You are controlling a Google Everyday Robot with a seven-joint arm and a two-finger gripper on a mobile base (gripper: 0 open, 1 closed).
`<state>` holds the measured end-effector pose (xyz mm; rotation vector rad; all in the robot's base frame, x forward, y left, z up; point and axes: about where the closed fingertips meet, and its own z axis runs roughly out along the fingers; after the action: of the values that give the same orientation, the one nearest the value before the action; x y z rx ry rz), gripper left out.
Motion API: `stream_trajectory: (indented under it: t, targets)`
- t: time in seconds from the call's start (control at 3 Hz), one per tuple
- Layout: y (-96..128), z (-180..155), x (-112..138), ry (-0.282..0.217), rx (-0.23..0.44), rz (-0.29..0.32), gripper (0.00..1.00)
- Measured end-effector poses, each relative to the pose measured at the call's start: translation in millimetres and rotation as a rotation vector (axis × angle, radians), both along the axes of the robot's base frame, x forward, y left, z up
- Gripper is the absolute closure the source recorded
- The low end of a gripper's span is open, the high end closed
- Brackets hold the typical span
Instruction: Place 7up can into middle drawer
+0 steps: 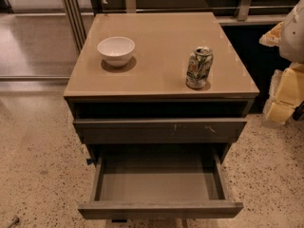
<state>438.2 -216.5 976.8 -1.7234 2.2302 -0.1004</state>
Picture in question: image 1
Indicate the green 7up can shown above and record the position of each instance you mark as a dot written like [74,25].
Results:
[200,62]

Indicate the closed top drawer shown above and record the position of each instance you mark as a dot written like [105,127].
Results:
[205,130]

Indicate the metal bolt on floor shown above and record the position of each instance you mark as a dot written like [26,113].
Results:
[13,222]

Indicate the open middle drawer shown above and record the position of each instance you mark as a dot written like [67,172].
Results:
[159,186]

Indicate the white ceramic bowl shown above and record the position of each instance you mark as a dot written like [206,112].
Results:
[116,51]

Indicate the brown drawer cabinet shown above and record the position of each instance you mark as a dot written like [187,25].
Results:
[153,84]

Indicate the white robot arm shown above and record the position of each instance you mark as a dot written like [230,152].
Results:
[291,45]

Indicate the dark object on floor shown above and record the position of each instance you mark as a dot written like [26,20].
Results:
[299,113]

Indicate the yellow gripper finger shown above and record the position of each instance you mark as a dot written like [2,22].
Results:
[286,93]
[272,37]

